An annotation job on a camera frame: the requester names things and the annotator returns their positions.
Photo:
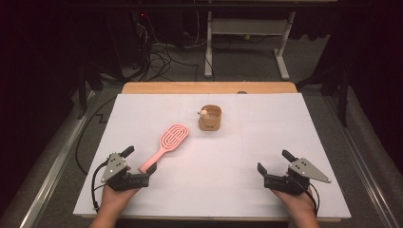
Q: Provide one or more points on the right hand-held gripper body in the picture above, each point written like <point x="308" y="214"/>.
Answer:
<point x="304" y="171"/>

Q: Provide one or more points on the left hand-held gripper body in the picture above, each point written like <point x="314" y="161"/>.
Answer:
<point x="114" y="167"/>

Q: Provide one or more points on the pink hairbrush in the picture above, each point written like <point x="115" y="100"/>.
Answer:
<point x="158" y="155"/>

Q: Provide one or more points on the person's left hand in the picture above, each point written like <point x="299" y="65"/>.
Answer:
<point x="115" y="198"/>

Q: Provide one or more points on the person's right hand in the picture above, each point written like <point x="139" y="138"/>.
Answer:
<point x="294" y="201"/>

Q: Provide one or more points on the white table sheet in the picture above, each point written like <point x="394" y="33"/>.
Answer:
<point x="206" y="177"/>

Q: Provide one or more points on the round wooden cup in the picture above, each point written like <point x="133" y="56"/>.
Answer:
<point x="209" y="124"/>

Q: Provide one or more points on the black metal stand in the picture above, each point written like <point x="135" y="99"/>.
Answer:
<point x="83" y="91"/>
<point x="342" y="98"/>

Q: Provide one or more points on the small white animal figure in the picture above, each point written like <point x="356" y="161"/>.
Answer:
<point x="203" y="113"/>

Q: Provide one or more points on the wooden table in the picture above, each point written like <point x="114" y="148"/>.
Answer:
<point x="190" y="87"/>

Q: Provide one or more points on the small yellow ball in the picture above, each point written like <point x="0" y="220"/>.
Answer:
<point x="247" y="37"/>

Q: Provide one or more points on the metal floor rail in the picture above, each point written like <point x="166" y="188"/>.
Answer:
<point x="53" y="171"/>
<point x="367" y="171"/>

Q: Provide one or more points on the white metal stand frame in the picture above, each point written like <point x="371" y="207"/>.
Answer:
<point x="250" y="27"/>

